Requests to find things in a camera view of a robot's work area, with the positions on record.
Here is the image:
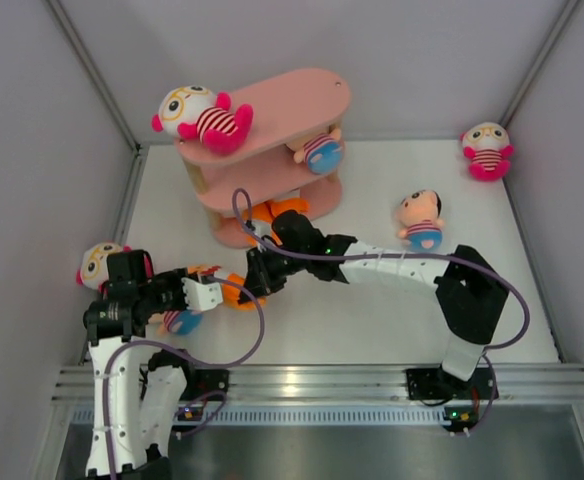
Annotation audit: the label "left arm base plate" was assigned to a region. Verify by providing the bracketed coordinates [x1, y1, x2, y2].
[181, 369, 230, 401]

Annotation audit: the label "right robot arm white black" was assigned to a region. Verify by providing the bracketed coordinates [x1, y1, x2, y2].
[239, 210, 509, 400]

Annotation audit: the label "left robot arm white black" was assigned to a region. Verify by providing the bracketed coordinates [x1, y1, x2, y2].
[83, 250, 198, 479]

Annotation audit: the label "boy plush blue pants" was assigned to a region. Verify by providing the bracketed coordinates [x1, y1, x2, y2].
[157, 310, 203, 336]
[286, 128, 344, 175]
[394, 189, 444, 252]

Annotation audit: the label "pink three-tier wooden shelf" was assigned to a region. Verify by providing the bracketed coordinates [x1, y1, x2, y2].
[174, 68, 351, 248]

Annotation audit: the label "right controller board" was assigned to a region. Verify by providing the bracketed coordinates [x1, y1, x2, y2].
[443, 407, 479, 437]

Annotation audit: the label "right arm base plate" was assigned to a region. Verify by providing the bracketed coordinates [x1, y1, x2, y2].
[406, 367, 496, 401]

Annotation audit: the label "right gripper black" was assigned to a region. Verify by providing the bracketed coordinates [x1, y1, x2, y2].
[241, 245, 310, 305]

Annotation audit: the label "aluminium rail front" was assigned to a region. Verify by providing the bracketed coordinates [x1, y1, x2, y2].
[51, 363, 584, 401]

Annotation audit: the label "purple cable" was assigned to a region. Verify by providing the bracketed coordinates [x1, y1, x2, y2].
[102, 277, 266, 480]
[231, 187, 531, 436]

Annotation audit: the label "left controller board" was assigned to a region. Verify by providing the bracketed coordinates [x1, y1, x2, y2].
[181, 405, 205, 423]

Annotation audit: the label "controller board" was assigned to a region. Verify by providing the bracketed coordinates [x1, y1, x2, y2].
[443, 407, 479, 437]
[181, 405, 205, 423]

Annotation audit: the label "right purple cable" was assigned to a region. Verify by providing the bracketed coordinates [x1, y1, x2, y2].
[231, 187, 531, 436]

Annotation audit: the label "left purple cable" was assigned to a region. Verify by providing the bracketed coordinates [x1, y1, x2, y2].
[102, 277, 266, 480]

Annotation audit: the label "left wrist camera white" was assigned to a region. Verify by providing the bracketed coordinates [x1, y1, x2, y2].
[182, 277, 223, 312]

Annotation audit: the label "white pink plush with glasses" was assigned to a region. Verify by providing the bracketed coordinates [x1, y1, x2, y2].
[460, 122, 514, 182]
[151, 85, 254, 155]
[75, 242, 130, 292]

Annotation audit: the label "orange fish plush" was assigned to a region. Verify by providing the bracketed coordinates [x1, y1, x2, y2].
[187, 265, 256, 311]
[268, 197, 309, 217]
[242, 203, 273, 235]

